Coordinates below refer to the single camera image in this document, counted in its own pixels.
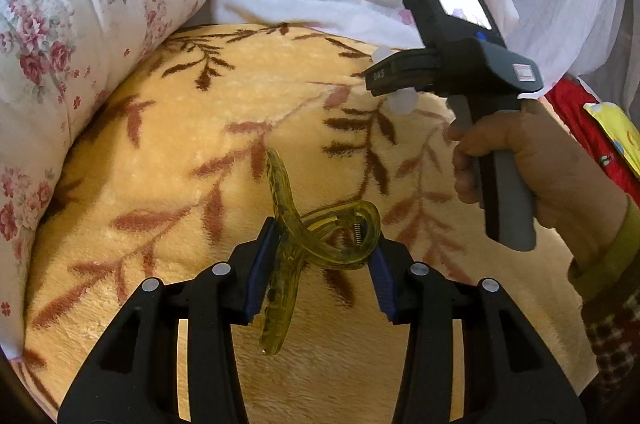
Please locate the person's right forearm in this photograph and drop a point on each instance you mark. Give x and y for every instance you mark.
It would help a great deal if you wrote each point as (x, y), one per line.
(615, 304)

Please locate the small white tube bottle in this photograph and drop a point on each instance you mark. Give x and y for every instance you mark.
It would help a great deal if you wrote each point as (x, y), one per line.
(402, 103)

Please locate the yellow printed pillow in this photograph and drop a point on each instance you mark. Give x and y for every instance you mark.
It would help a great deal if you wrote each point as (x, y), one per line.
(620, 129)

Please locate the translucent yellow hair clip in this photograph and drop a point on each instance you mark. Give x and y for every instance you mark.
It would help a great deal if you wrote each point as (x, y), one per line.
(280, 184)

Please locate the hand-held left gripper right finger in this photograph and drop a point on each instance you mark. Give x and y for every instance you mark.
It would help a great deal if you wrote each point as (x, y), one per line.
(381, 276)

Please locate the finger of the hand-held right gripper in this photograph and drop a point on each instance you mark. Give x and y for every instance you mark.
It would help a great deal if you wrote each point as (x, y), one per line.
(405, 72)

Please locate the yellow floral plush blanket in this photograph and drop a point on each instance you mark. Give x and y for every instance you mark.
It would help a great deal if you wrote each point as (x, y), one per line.
(175, 129)

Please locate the person's right hand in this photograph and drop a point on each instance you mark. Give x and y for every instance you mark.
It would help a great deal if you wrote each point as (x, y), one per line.
(545, 164)

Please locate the floral pink white pillow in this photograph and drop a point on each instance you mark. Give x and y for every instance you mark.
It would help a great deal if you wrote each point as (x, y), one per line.
(75, 4)

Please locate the red plush blanket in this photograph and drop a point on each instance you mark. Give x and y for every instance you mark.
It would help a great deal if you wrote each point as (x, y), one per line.
(585, 129)

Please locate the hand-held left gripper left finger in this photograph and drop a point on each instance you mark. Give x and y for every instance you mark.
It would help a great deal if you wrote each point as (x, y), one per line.
(260, 264)

